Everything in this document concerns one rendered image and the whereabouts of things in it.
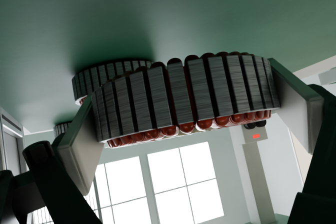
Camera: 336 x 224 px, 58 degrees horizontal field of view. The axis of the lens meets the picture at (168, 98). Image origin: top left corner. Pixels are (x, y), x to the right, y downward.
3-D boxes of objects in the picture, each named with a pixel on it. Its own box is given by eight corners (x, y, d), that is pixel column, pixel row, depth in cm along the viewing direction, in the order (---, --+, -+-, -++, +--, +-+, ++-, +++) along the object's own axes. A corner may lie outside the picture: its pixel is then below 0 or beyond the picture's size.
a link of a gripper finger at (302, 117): (307, 100, 13) (325, 96, 13) (262, 59, 20) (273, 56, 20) (309, 156, 14) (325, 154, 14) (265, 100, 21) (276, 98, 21)
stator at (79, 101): (68, 87, 42) (72, 113, 41) (74, 61, 32) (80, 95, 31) (144, 78, 46) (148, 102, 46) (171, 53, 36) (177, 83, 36)
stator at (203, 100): (56, 77, 14) (66, 155, 14) (294, 28, 14) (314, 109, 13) (116, 103, 25) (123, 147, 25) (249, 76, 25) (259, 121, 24)
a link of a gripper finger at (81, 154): (89, 196, 15) (74, 199, 15) (109, 130, 22) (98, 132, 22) (70, 145, 14) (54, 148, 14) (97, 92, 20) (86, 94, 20)
